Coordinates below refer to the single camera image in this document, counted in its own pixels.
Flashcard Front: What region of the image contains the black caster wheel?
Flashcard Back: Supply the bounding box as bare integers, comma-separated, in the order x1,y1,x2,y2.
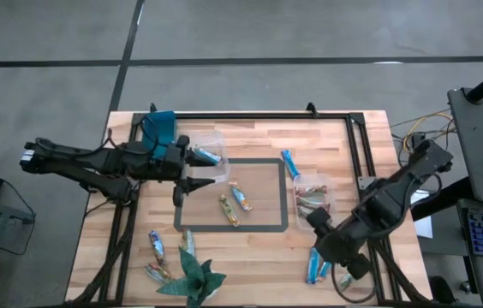
428,275,456,305

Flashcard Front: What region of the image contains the clear bin with handle cutout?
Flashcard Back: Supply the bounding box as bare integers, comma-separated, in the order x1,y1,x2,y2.
182,130,231,186

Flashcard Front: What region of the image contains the grey desk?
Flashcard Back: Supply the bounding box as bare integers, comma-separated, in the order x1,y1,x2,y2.
446,87,483,204

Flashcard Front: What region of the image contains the light blue granola bar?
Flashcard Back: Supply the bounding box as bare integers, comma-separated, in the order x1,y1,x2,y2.
193,145,223,167
305,246,322,286
281,149,301,180
317,260,333,282

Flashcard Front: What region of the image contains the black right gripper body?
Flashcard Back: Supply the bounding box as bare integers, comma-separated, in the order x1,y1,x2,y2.
307,209,378,281

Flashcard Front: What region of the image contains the blue plastic bin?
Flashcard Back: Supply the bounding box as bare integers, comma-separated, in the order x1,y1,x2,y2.
140,110,178,160

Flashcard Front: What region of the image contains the yellow cable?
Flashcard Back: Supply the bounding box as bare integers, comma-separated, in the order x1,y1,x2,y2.
402,111,455,153

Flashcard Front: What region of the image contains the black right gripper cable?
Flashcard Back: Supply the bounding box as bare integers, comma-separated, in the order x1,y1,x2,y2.
330,263,379,305

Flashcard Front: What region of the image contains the grey metal stand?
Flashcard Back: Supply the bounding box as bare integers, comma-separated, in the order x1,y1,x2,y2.
0,187,37,308

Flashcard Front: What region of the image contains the blue orange granola bar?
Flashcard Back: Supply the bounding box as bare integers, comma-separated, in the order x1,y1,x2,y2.
229,182,253,213

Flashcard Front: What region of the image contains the green potted plant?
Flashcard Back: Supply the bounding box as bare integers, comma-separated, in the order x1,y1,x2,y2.
155,246,228,308

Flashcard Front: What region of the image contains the green yellow granola bar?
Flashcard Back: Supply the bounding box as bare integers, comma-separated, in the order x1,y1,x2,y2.
218,194,241,228

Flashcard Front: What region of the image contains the black aluminium table frame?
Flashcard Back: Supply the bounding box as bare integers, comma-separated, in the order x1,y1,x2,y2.
65,110,433,307

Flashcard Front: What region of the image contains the dark-bordered rectangular mat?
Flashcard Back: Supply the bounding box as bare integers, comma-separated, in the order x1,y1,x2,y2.
173,157,289,234

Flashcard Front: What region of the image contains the clear plastic bin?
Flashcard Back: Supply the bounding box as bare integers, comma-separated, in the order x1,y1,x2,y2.
292,173,340,232

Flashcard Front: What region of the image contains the silver mounting plate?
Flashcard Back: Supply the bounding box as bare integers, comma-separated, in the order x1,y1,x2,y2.
357,175,375,192

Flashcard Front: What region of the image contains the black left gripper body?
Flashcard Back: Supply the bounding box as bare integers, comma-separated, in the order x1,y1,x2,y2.
155,134,191,208

